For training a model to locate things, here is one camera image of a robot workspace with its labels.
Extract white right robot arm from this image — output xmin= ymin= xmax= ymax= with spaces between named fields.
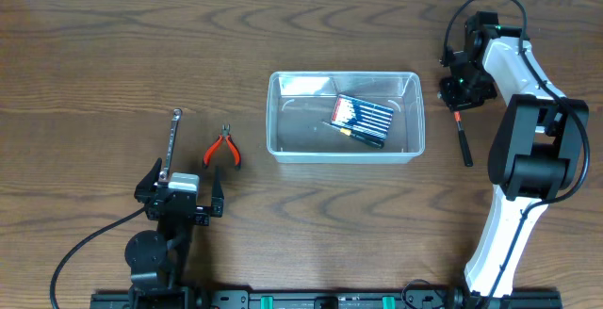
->
xmin=440 ymin=11 xmax=589 ymax=306

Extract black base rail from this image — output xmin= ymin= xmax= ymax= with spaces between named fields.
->
xmin=90 ymin=289 xmax=563 ymax=309

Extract red handled cutting pliers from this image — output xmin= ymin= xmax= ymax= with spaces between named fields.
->
xmin=202 ymin=123 xmax=242 ymax=171

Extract black yellow screwdriver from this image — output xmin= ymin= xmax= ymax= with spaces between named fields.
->
xmin=322 ymin=121 xmax=384 ymax=149

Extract claw hammer orange black handle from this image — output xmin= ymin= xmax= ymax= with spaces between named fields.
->
xmin=438 ymin=89 xmax=473 ymax=167

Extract blue precision screwdriver set case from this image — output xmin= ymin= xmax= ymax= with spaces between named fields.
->
xmin=331 ymin=95 xmax=394 ymax=140

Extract silver combination wrench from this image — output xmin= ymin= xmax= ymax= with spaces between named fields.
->
xmin=159 ymin=108 xmax=183 ymax=184

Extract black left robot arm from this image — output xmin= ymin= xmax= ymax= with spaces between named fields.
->
xmin=124 ymin=159 xmax=224 ymax=308

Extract clear plastic storage container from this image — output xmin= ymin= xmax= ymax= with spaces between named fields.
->
xmin=266 ymin=72 xmax=426 ymax=164

